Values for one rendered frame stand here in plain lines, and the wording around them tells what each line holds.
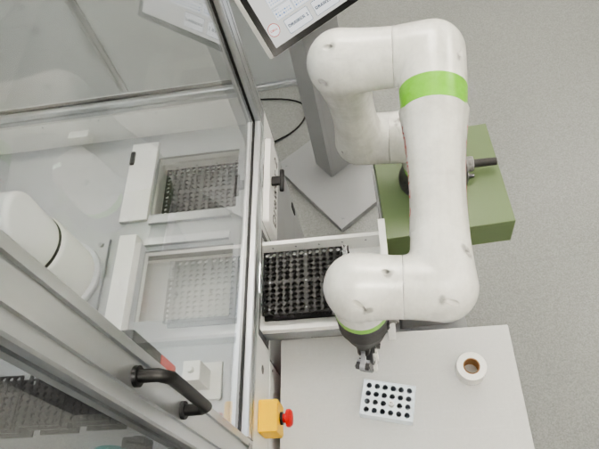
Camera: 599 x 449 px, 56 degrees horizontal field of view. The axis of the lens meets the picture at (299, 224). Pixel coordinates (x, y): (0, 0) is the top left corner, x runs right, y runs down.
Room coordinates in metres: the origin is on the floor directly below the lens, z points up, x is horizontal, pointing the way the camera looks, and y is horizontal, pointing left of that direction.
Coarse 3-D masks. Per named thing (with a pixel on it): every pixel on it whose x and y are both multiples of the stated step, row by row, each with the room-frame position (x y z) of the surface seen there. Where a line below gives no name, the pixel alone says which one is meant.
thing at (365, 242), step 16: (288, 240) 0.80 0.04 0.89; (304, 240) 0.79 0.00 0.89; (320, 240) 0.77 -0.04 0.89; (336, 240) 0.76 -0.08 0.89; (352, 240) 0.75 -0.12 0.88; (368, 240) 0.74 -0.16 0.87; (288, 320) 0.61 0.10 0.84; (304, 320) 0.59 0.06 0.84; (320, 320) 0.58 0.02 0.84; (336, 320) 0.57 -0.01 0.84; (272, 336) 0.57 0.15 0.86; (288, 336) 0.56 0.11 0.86; (304, 336) 0.55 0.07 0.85; (320, 336) 0.54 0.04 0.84
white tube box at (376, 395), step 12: (372, 384) 0.40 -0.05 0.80; (384, 384) 0.39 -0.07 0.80; (396, 384) 0.38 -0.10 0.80; (372, 396) 0.37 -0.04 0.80; (384, 396) 0.37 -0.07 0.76; (396, 396) 0.35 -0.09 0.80; (408, 396) 0.35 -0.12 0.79; (360, 408) 0.35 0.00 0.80; (372, 408) 0.35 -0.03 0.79; (384, 408) 0.34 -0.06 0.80; (396, 408) 0.33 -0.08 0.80; (408, 408) 0.33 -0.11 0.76; (384, 420) 0.32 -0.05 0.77; (396, 420) 0.30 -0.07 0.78; (408, 420) 0.29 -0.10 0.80
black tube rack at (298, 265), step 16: (272, 256) 0.77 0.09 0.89; (288, 256) 0.75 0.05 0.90; (304, 256) 0.74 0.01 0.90; (320, 256) 0.72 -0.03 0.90; (336, 256) 0.71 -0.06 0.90; (272, 272) 0.72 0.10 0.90; (288, 272) 0.72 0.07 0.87; (304, 272) 0.69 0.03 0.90; (320, 272) 0.68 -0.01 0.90; (272, 288) 0.68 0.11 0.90; (288, 288) 0.66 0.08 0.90; (304, 288) 0.65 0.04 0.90; (320, 288) 0.63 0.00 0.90; (272, 304) 0.63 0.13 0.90; (288, 304) 0.62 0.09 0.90; (304, 304) 0.61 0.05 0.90; (320, 304) 0.59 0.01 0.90; (272, 320) 0.61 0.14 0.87
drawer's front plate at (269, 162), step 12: (276, 156) 1.13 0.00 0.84; (264, 168) 1.03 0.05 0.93; (264, 180) 0.99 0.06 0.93; (264, 192) 0.95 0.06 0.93; (276, 192) 1.01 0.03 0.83; (264, 204) 0.91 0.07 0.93; (276, 204) 0.97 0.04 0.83; (264, 216) 0.87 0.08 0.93; (276, 216) 0.93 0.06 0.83; (276, 228) 0.89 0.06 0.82
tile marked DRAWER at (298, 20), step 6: (306, 6) 1.54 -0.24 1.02; (294, 12) 1.52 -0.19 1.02; (300, 12) 1.52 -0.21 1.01; (306, 12) 1.52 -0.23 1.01; (288, 18) 1.51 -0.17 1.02; (294, 18) 1.51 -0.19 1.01; (300, 18) 1.51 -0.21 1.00; (306, 18) 1.51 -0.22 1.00; (312, 18) 1.51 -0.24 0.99; (288, 24) 1.49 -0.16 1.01; (294, 24) 1.50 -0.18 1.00; (300, 24) 1.50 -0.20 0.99; (294, 30) 1.48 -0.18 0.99
